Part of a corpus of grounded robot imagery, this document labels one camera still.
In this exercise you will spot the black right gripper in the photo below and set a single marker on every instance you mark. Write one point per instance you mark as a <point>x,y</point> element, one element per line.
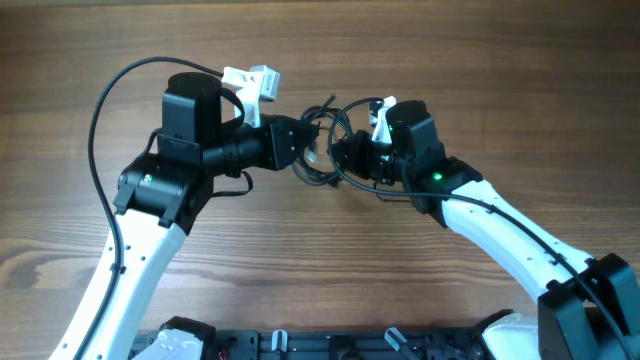
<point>355,162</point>

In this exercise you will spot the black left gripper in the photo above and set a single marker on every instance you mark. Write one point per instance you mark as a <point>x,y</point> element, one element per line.
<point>280,148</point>

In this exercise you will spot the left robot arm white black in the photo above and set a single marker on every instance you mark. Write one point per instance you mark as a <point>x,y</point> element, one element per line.
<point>211,126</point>

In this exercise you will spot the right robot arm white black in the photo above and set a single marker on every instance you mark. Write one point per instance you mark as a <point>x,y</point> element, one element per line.
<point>587,308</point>

